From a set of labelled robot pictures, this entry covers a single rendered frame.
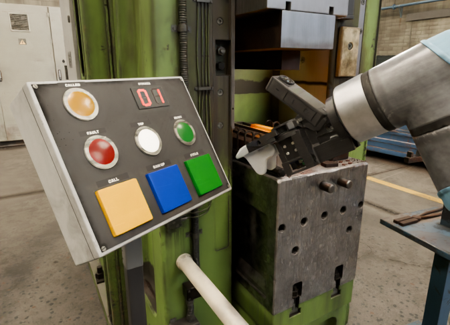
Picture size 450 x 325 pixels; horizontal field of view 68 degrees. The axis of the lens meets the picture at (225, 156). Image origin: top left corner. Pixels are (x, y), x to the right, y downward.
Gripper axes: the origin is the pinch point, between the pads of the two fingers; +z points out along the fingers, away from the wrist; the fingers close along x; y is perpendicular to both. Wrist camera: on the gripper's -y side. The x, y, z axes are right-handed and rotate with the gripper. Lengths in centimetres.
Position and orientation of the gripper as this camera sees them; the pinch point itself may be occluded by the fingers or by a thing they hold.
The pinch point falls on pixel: (240, 151)
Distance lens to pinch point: 62.6
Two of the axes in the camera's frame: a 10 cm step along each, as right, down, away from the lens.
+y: 4.1, 9.1, -0.5
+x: 5.7, -2.1, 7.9
